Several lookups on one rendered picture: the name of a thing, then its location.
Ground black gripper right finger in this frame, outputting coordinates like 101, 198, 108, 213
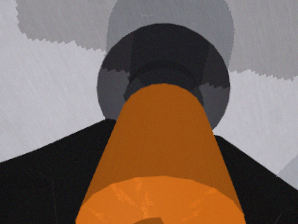
214, 135, 298, 224

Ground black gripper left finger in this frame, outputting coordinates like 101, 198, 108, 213
0, 119, 116, 224

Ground orange knob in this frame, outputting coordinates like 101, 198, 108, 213
74, 83, 246, 224

